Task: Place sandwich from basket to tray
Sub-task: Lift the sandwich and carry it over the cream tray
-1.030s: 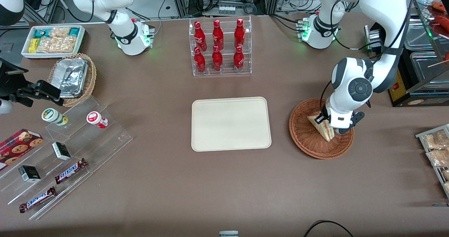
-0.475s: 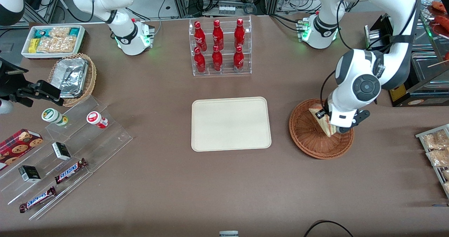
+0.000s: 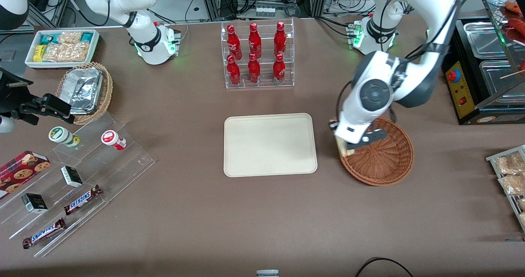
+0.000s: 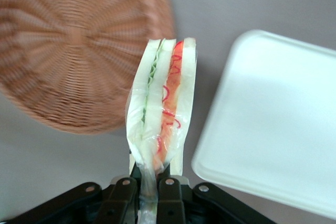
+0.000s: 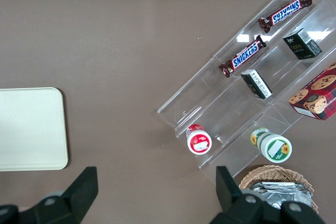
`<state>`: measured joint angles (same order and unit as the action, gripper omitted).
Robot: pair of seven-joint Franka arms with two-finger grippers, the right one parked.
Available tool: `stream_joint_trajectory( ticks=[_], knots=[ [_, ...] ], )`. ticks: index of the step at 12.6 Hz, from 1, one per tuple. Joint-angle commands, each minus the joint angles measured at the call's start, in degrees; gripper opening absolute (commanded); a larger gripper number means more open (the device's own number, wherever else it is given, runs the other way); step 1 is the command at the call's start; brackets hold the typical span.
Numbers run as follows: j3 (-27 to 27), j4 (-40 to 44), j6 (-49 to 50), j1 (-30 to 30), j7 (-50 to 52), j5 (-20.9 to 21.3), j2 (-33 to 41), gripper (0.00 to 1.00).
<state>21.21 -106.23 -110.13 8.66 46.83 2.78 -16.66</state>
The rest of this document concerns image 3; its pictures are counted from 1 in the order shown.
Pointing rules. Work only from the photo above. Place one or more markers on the clear acrylic bottle rack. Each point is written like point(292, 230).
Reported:
point(264, 84)

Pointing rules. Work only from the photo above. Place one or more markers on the triangular sandwich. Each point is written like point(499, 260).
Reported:
point(342, 148)

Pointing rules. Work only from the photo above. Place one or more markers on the light wicker basket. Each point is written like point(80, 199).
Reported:
point(107, 92)

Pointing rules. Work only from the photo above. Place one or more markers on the aluminium foil container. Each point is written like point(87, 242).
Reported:
point(84, 89)

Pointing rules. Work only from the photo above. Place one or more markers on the beige rectangular tray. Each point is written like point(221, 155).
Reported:
point(270, 145)

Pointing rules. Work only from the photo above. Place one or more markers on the red sausage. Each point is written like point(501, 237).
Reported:
point(517, 24)
point(513, 7)

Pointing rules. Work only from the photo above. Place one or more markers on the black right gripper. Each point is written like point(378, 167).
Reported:
point(11, 98)

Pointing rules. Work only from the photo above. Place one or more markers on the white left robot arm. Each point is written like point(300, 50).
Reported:
point(377, 92)

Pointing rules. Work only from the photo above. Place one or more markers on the clear bag of fried snacks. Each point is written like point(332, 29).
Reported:
point(512, 184)
point(510, 163)

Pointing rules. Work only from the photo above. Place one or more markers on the small grey box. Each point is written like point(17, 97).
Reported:
point(267, 273)

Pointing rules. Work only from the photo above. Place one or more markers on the clear bag of crackers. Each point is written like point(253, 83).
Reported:
point(65, 52)
point(69, 37)

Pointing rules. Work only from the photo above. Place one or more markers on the brown Snickers bar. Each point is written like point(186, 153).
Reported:
point(83, 199)
point(44, 233)

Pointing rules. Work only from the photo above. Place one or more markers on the round brown wicker basket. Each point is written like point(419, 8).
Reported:
point(385, 166)

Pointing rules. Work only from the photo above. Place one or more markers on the small black box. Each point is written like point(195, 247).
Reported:
point(71, 176)
point(34, 202)

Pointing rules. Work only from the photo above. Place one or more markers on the white rectangular snack bin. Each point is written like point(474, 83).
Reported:
point(95, 47)

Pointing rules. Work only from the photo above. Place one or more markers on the red cola bottle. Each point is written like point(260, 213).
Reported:
point(254, 69)
point(234, 41)
point(254, 41)
point(280, 39)
point(233, 71)
point(279, 69)

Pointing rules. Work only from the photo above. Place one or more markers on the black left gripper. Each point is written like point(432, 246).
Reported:
point(331, 125)

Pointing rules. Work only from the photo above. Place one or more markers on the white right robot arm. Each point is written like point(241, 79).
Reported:
point(143, 22)

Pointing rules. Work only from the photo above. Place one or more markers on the red chocolate cookie box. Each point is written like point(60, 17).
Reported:
point(20, 172)

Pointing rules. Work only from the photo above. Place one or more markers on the red lidded small bottle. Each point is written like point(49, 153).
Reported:
point(112, 139)

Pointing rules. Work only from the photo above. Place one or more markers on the yellow snack packet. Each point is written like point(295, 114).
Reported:
point(38, 53)

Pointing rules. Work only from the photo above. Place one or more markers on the green lidded small bottle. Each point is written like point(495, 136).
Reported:
point(61, 136)

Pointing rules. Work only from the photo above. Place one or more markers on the black hot food display case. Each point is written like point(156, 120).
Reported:
point(461, 96)

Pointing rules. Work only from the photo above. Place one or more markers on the teal snack packet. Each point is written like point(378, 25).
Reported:
point(87, 36)
point(48, 39)

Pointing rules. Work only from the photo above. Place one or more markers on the steel food pan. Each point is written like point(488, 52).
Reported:
point(498, 78)
point(486, 41)

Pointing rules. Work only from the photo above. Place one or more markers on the clear acrylic stepped shelf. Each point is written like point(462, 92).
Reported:
point(102, 170)

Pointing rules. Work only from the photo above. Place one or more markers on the white power strip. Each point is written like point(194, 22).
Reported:
point(265, 11)

